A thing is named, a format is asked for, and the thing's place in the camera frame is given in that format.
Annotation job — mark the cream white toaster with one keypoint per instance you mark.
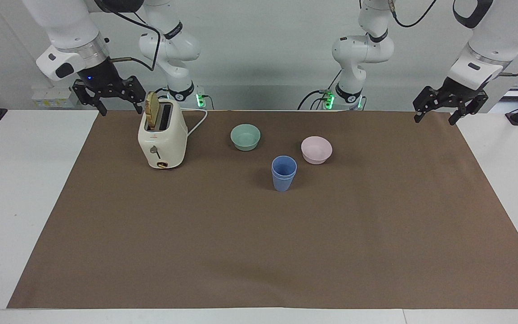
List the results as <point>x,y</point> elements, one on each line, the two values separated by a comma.
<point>167,144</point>

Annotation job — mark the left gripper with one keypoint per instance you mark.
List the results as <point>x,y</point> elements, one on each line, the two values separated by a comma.
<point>459,92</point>

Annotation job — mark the green bowl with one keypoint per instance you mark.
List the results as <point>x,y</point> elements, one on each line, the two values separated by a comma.
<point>245,138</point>

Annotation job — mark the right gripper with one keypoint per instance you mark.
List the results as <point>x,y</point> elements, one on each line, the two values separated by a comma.
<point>99,77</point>

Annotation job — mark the pink bowl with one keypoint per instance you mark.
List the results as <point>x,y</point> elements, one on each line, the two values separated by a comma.
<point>316,152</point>

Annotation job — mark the blue cup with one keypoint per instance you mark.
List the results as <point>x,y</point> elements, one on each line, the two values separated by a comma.
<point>283,164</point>
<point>283,183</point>

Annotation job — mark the toasted bread slice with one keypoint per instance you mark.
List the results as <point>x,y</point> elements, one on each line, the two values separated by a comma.
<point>152,110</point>

